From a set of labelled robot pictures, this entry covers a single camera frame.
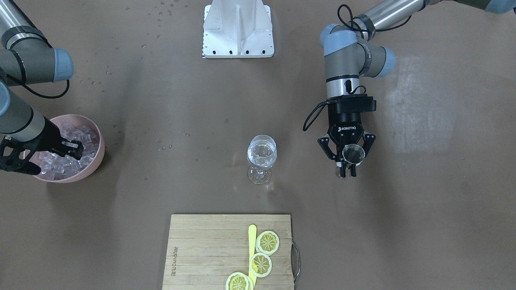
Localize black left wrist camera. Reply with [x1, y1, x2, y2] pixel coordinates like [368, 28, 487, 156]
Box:
[328, 93, 377, 114]

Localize clear wine glass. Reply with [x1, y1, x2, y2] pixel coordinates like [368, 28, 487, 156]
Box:
[247, 135, 278, 184]

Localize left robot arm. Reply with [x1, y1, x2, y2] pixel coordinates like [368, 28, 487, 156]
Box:
[304, 0, 515, 180]

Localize pink bowl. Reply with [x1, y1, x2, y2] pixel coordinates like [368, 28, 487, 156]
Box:
[30, 114, 105, 183]

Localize clear ice cubes pile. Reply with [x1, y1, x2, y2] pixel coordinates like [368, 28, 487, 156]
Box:
[38, 122, 100, 180]

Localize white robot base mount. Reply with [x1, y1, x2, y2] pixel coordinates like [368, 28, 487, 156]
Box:
[202, 0, 275, 59]

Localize steel jigger cup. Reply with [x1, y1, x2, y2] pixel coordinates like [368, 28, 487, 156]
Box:
[336, 144, 366, 178]

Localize yellow lemon slice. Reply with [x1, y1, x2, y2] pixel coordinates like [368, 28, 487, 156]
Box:
[225, 272, 254, 290]
[255, 230, 280, 256]
[249, 252, 273, 278]

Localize wooden cutting board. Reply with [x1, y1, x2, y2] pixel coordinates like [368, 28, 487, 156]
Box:
[162, 213, 295, 290]

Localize yellow lemon slice far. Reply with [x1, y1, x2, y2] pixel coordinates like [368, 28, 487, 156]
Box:
[225, 272, 254, 290]

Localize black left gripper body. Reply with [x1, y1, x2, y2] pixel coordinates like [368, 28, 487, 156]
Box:
[328, 111, 364, 150]

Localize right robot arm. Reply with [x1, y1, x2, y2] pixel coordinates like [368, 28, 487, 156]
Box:
[1, 0, 83, 160]

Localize yellow plastic knife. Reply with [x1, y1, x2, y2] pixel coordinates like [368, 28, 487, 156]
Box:
[248, 224, 257, 288]

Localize yellow lemon slice middle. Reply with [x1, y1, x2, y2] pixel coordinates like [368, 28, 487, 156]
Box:
[249, 252, 273, 278]

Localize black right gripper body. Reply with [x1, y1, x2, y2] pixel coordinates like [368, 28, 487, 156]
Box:
[35, 119, 67, 157]

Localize yellow lemon slice near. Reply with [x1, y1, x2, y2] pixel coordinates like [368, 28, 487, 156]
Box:
[255, 230, 280, 256]

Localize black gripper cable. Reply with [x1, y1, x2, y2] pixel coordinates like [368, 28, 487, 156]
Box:
[303, 101, 335, 132]

